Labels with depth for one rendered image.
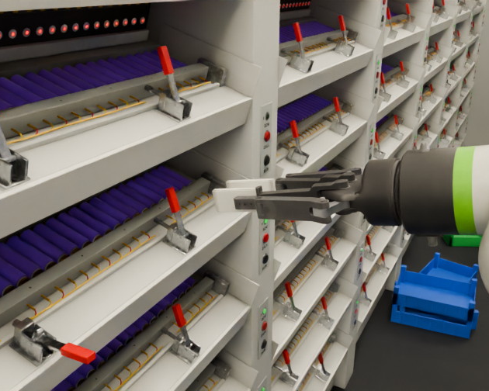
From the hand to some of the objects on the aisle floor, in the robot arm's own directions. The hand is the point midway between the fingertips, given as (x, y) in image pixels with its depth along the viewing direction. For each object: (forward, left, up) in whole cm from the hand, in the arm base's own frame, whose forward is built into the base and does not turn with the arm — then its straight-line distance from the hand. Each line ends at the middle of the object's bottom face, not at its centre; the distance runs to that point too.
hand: (244, 195), depth 70 cm
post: (+16, -21, -104) cm, 108 cm away
